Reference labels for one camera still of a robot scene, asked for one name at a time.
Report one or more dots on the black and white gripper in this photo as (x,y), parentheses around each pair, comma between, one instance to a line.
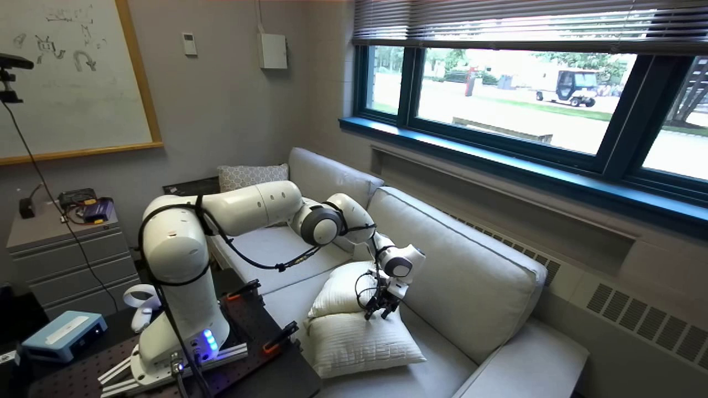
(385,297)

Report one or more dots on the small white striped pillow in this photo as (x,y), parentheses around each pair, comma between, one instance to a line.
(345,291)

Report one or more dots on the large white striped pillow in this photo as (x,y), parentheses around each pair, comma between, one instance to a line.
(350,343)

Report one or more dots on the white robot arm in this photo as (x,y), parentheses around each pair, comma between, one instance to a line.
(190,332)

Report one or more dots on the light grey couch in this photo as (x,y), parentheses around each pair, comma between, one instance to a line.
(470,307)

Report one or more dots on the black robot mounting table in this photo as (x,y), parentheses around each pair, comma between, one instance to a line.
(237,371)

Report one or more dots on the grey patterned pillow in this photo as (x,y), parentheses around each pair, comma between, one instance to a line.
(233,179)

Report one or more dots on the white VR controller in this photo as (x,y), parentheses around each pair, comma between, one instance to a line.
(145,305)

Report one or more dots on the grey window blinds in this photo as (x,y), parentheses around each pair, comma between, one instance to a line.
(655,27)

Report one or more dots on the teal framed window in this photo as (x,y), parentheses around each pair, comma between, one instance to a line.
(624,134)

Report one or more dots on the blue and white box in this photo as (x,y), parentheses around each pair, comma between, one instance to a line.
(62,338)

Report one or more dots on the grey drawer cabinet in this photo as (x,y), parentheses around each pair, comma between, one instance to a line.
(72,267)

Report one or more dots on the items on cabinet top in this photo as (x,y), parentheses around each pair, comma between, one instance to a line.
(85,206)

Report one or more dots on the white thermostat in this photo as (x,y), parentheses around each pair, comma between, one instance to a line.
(188,45)

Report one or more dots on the wood framed whiteboard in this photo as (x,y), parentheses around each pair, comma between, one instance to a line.
(87,91)

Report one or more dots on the orange handled clamp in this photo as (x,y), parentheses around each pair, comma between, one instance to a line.
(279,340)
(244,291)

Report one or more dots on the wall radiator vent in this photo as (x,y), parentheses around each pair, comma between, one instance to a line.
(587,297)

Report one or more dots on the white wall box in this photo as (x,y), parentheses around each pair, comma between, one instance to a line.
(272,51)

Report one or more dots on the black camera on stand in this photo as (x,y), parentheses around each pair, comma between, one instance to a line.
(8,78)

